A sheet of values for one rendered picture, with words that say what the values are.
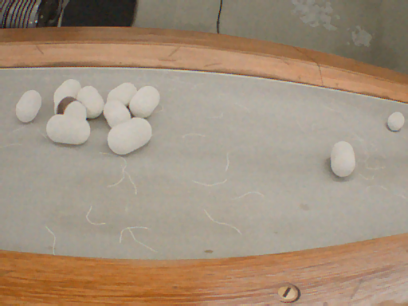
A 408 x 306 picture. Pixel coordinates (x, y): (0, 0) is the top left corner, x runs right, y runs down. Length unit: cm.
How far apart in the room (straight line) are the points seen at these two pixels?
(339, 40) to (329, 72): 221
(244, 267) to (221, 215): 7
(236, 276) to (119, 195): 10
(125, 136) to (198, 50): 23
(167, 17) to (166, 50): 193
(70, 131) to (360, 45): 265
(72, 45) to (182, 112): 17
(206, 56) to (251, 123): 14
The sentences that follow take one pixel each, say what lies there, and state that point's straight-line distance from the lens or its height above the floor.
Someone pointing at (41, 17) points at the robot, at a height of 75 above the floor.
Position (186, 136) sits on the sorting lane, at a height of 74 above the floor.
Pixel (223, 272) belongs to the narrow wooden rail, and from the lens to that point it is 16.
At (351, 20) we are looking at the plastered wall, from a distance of 276.
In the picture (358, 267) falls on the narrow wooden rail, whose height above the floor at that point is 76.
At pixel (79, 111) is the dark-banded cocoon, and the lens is 29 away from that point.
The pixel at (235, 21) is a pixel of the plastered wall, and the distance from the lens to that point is 245.
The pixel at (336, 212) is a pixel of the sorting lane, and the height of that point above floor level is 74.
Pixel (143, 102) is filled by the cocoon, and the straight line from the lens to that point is 31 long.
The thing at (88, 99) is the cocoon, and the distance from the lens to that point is 31.
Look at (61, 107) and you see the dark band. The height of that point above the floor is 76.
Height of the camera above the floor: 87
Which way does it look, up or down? 28 degrees down
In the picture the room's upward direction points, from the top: 11 degrees clockwise
